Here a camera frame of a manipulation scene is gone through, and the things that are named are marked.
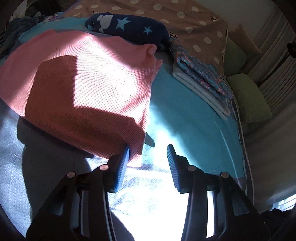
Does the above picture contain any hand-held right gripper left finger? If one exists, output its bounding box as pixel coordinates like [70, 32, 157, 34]
[26, 144, 131, 241]

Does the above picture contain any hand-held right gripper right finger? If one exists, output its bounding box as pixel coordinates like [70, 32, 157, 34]
[167, 144, 270, 241]

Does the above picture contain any pink knit sweater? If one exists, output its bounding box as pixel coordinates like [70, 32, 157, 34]
[0, 30, 164, 168]

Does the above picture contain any dark clothes pile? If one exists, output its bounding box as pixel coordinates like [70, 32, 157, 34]
[24, 4, 58, 18]

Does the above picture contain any turquoise and grey bedspread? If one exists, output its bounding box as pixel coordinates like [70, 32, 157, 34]
[0, 17, 255, 241]

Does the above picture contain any white folded garment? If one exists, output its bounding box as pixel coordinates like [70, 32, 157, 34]
[172, 69, 232, 120]

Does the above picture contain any blue floral folded garment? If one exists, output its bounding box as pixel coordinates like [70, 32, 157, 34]
[170, 38, 232, 100]

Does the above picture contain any green long pillow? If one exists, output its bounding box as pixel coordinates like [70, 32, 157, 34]
[227, 74, 272, 124]

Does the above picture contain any green square pillow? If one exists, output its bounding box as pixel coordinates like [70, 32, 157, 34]
[225, 37, 247, 77]

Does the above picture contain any navy star print blanket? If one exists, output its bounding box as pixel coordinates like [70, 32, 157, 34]
[85, 13, 171, 50]

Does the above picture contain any beige curtain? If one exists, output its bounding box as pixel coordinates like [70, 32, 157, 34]
[243, 9, 296, 112]

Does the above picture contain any tan pillow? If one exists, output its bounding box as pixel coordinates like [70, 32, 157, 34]
[228, 24, 263, 56]

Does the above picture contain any crumpled blue blanket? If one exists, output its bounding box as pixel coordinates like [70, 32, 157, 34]
[0, 15, 46, 58]

